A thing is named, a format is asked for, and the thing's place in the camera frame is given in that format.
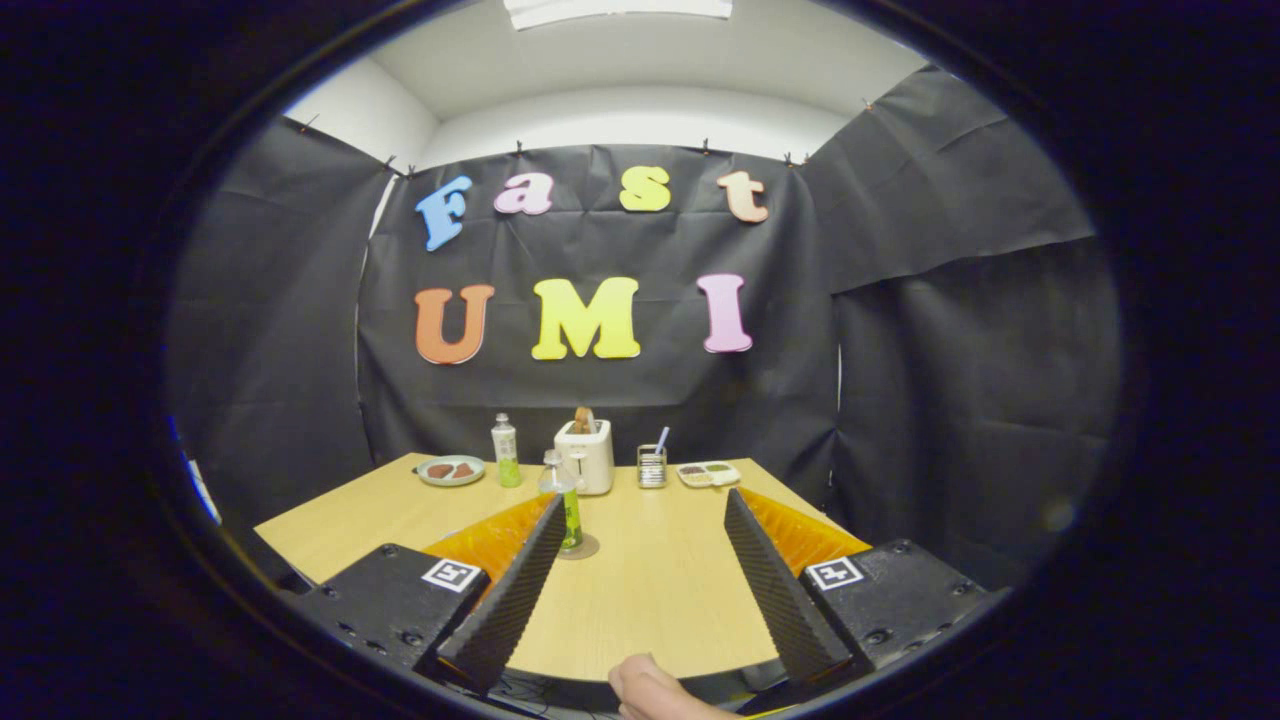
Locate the white toaster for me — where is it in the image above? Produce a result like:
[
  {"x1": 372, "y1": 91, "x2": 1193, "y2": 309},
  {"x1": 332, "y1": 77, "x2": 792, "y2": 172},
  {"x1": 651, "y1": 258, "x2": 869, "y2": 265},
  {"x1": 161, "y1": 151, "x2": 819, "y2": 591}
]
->
[{"x1": 554, "y1": 419, "x2": 615, "y2": 496}]

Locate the white and blue object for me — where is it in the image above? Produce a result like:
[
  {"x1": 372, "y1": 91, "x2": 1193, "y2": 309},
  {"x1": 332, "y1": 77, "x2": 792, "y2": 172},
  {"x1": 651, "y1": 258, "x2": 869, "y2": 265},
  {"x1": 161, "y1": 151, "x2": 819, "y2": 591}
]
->
[{"x1": 170, "y1": 420, "x2": 223, "y2": 526}]

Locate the slim bottle with green liquid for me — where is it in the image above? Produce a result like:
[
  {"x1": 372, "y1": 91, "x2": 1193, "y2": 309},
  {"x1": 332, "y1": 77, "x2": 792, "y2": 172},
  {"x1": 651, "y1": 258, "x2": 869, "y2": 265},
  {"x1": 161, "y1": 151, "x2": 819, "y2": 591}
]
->
[{"x1": 491, "y1": 413, "x2": 522, "y2": 489}]

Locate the pale green plate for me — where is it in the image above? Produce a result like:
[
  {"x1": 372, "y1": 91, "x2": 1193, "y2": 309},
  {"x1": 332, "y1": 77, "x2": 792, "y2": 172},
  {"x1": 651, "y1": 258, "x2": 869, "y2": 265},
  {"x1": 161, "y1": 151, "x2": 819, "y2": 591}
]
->
[{"x1": 416, "y1": 455, "x2": 487, "y2": 488}]

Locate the white divided food tray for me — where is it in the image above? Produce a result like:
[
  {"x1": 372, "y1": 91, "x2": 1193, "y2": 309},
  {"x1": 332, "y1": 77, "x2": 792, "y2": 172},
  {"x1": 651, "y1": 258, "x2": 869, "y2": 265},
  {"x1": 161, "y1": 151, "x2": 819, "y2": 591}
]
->
[{"x1": 675, "y1": 460, "x2": 742, "y2": 489}]

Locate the green label juice bottle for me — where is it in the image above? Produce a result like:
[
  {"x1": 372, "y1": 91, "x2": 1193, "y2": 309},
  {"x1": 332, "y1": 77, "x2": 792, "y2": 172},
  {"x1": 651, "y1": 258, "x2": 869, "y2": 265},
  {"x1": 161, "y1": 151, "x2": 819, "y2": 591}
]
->
[{"x1": 538, "y1": 449, "x2": 585, "y2": 551}]

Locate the wooden table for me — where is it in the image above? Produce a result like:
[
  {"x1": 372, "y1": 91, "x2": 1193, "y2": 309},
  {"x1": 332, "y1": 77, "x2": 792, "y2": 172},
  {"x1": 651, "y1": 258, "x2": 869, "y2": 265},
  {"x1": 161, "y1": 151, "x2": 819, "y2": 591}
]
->
[{"x1": 253, "y1": 452, "x2": 871, "y2": 683}]

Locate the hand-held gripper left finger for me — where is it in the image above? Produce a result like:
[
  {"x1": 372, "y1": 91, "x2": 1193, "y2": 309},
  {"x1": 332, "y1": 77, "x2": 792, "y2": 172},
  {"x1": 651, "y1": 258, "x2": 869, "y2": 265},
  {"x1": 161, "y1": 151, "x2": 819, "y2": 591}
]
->
[{"x1": 290, "y1": 492, "x2": 568, "y2": 696}]

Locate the ceiling light panel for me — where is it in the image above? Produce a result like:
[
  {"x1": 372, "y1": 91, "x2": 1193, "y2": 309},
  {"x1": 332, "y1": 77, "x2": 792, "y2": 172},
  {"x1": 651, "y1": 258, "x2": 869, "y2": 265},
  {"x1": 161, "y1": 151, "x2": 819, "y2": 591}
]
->
[{"x1": 502, "y1": 0, "x2": 734, "y2": 31}]

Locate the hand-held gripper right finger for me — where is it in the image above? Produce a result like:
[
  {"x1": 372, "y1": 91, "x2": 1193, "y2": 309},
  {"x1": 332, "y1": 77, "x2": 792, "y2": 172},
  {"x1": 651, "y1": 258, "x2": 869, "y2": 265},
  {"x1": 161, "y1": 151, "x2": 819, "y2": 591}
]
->
[{"x1": 722, "y1": 488, "x2": 1001, "y2": 686}]

